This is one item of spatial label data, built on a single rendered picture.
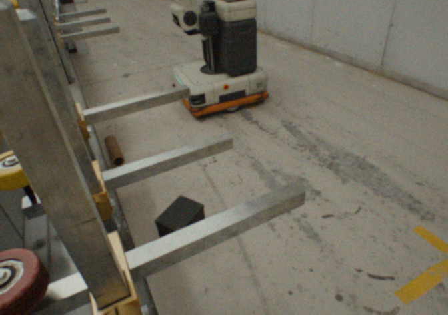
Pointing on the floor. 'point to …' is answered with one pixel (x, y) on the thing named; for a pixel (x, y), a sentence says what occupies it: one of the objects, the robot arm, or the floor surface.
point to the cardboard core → (115, 151)
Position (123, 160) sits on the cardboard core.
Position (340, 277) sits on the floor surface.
